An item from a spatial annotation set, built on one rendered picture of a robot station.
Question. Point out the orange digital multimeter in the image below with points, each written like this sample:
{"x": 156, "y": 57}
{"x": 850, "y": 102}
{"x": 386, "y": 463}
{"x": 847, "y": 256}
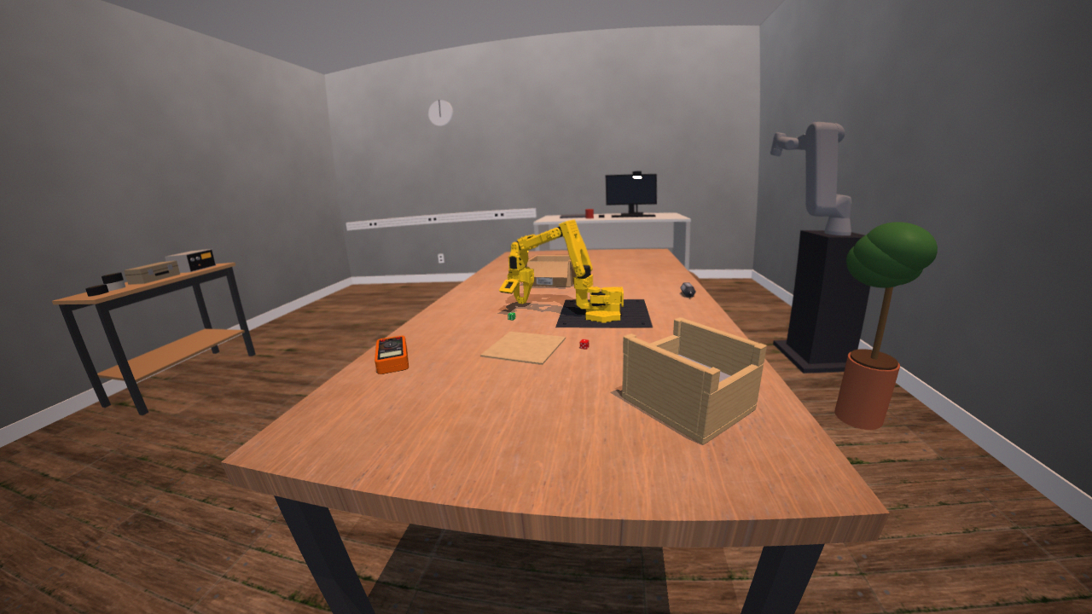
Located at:
{"x": 390, "y": 355}

